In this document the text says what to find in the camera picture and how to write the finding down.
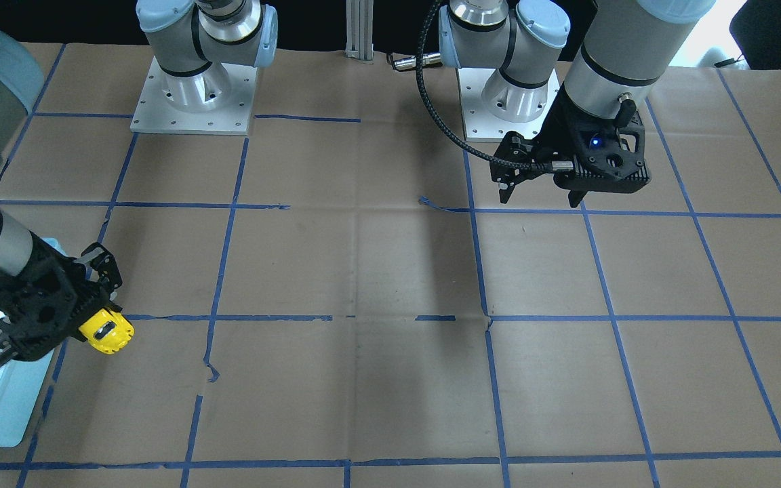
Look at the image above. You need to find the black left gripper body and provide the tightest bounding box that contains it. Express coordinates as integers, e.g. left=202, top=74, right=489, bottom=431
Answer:
left=534, top=87, right=652, bottom=194

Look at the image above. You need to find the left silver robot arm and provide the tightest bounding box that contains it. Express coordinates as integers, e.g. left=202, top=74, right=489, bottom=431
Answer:
left=415, top=1, right=714, bottom=207

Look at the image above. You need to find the aluminium frame post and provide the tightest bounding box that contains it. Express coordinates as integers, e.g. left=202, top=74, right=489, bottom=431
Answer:
left=344, top=0, right=374, bottom=64

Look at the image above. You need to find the yellow toy beetle car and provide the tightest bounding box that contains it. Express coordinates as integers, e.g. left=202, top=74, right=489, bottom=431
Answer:
left=78, top=308, right=134, bottom=354

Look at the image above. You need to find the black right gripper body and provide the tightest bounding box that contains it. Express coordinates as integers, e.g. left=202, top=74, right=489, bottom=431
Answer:
left=0, top=235, right=108, bottom=361

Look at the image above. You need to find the black braided cable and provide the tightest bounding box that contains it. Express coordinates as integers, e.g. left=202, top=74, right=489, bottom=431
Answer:
left=390, top=0, right=574, bottom=171

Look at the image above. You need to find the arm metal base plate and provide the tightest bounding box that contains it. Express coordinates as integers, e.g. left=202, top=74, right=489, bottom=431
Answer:
left=458, top=68, right=560, bottom=143
left=130, top=60, right=258, bottom=136

